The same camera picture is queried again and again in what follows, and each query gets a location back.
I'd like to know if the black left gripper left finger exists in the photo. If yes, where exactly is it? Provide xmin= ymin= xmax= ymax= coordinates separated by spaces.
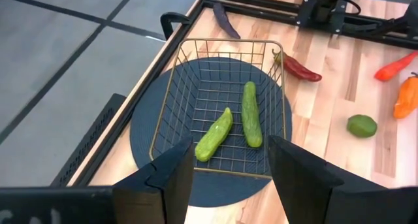
xmin=112 ymin=135 xmax=195 ymax=224

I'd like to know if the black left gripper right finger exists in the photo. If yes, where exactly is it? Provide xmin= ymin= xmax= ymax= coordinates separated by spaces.
xmin=267 ymin=135 xmax=393 ymax=224

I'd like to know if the light green cucumber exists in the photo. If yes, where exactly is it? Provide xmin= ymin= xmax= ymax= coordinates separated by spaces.
xmin=194 ymin=106 xmax=234 ymax=163

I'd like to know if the green lime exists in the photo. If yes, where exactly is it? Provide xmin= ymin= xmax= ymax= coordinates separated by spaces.
xmin=346 ymin=114 xmax=378 ymax=139

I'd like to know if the dark green cucumber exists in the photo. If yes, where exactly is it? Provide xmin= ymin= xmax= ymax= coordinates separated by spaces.
xmin=240 ymin=81 xmax=264 ymax=149

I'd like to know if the dark red pepper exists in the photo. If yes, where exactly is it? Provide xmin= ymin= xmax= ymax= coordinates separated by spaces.
xmin=272 ymin=49 xmax=323 ymax=83

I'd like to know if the orange carrot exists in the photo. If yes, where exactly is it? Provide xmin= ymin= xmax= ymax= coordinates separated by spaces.
xmin=393 ymin=72 xmax=418 ymax=120

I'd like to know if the slim orange-red pepper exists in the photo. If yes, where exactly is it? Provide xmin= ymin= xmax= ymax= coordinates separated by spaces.
xmin=374 ymin=50 xmax=418 ymax=82

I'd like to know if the black table clamp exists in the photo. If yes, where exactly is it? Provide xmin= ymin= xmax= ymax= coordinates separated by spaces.
xmin=159 ymin=12 xmax=191 ymax=40

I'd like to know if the gold wire basket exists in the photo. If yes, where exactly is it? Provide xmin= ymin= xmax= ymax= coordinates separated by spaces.
xmin=148 ymin=37 xmax=288 ymax=180

